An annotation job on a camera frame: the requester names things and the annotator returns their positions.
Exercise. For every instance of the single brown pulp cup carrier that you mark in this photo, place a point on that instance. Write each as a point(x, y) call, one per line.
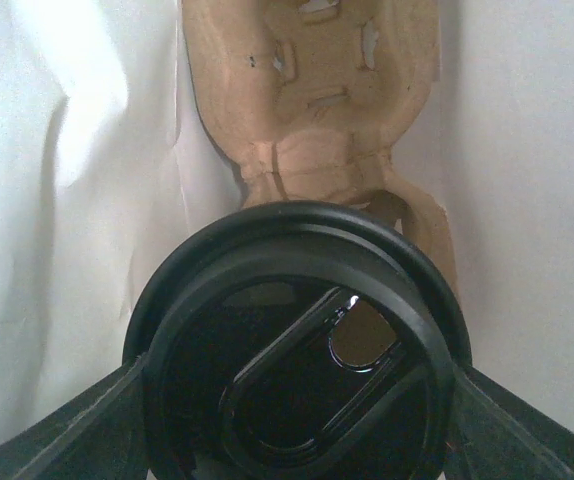
point(309, 103)

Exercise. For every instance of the light blue paper bag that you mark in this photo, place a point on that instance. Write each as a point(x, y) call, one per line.
point(105, 168)

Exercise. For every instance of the black lid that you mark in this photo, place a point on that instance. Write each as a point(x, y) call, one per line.
point(298, 340)

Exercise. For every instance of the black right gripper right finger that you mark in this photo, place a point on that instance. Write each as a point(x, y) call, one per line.
point(496, 435)

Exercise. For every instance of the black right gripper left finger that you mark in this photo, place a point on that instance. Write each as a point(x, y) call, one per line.
point(97, 435)

